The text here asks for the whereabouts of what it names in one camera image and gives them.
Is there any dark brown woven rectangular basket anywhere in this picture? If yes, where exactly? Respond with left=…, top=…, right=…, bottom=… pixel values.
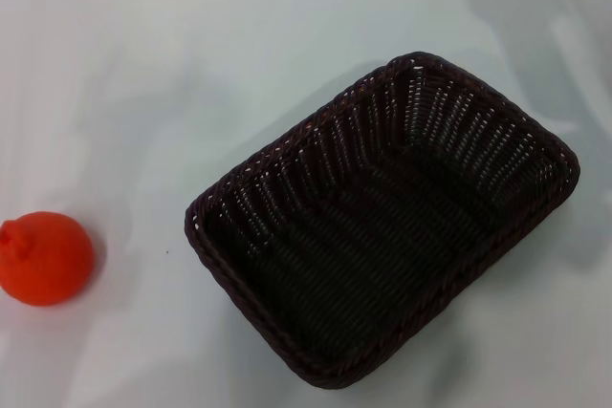
left=184, top=50, right=581, bottom=376

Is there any orange toy fruit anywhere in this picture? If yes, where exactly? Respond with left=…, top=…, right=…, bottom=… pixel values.
left=0, top=210, right=95, bottom=308

